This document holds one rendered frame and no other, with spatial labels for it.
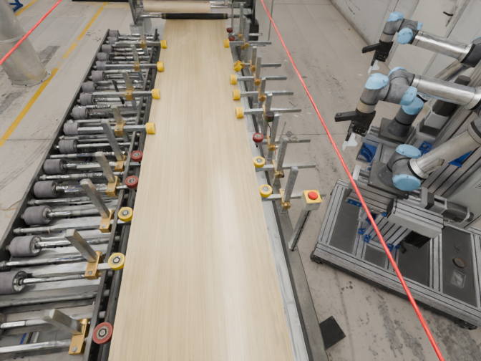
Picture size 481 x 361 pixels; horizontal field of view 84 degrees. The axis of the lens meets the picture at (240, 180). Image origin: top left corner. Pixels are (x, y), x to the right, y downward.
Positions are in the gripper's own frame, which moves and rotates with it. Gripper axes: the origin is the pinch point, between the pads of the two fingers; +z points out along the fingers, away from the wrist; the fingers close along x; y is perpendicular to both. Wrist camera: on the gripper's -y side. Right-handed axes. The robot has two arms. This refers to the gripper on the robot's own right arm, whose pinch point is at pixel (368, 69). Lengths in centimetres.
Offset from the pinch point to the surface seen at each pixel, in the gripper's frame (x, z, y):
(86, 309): -198, 57, -86
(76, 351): -212, 49, -73
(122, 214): -153, 41, -97
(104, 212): -156, 42, -108
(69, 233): -179, 18, -94
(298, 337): -160, 70, 15
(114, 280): -180, 61, -86
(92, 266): -182, 46, -92
